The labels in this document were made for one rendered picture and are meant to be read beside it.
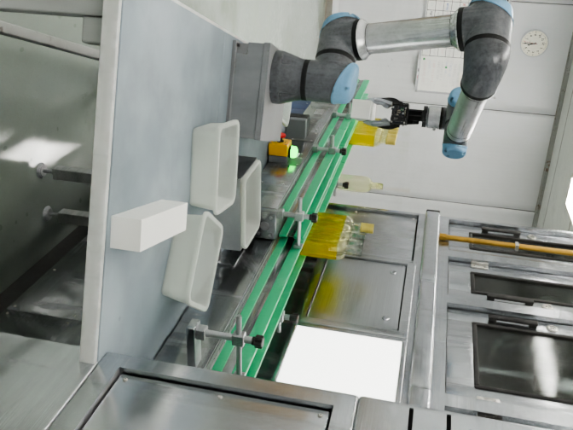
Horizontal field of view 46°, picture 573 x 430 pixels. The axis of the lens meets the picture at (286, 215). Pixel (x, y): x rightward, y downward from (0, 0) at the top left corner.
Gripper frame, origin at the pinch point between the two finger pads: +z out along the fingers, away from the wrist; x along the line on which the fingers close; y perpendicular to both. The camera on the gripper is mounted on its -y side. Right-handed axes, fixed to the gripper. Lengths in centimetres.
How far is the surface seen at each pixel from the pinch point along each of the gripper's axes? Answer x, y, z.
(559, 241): 41, -44, -77
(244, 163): 20, 48, 29
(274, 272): 51, 46, 17
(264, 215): 36, 35, 24
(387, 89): -55, -568, 32
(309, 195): 29.8, 16.4, 14.1
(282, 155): 18.3, -1.9, 28.4
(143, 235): 32, 117, 28
